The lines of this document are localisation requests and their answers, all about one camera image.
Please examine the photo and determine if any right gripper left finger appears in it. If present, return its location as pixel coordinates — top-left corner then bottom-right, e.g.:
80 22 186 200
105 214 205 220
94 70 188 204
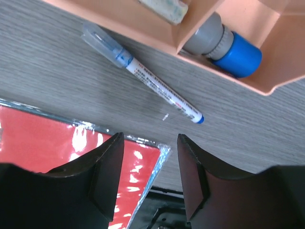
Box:
0 133 124 229

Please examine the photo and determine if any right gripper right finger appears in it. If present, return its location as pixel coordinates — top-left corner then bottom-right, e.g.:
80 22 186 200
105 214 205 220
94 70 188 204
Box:
177 134 305 229

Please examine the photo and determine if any red A4 folder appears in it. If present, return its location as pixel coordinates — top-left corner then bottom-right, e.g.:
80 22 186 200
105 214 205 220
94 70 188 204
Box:
0 99 171 229

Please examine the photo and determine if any blue and grey marker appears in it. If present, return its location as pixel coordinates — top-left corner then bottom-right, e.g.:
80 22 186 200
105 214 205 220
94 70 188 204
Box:
183 12 263 78

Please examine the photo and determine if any blue white pen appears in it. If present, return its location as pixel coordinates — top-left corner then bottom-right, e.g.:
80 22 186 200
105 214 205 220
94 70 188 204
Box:
81 22 204 124

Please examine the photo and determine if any orange plastic file organizer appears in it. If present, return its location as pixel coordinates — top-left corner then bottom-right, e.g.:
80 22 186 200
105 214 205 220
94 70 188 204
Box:
42 0 305 96

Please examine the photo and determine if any small white eraser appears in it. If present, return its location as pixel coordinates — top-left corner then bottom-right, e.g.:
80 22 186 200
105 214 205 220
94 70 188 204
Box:
138 0 188 25

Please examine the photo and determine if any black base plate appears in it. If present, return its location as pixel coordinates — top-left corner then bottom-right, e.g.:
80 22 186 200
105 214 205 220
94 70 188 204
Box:
129 187 191 229

